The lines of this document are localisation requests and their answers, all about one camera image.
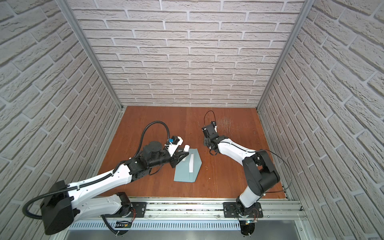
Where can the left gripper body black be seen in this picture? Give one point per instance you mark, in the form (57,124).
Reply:
(174,159)

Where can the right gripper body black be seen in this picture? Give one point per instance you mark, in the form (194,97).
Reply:
(207,142)

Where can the white glue stick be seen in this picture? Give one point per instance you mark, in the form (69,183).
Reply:
(186,149)

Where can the pink white letter card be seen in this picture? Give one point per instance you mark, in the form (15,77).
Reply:
(191,164)

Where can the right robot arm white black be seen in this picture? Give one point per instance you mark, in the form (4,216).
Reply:
(260,171)

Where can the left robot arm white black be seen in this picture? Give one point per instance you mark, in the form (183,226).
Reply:
(68,203)

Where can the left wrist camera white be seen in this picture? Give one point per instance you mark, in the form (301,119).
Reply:
(173,143)

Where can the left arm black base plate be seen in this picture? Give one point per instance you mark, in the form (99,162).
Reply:
(135,209)

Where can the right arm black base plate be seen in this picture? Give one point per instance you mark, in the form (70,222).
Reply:
(236,210)

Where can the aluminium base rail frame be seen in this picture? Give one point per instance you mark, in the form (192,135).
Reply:
(283,219)

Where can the right aluminium corner post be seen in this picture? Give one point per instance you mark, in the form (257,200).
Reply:
(305,10)

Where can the aluminium corner post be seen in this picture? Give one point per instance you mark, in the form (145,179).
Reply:
(305,10)
(88,49)

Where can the left aluminium corner post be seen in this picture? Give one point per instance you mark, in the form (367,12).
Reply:
(88,49)

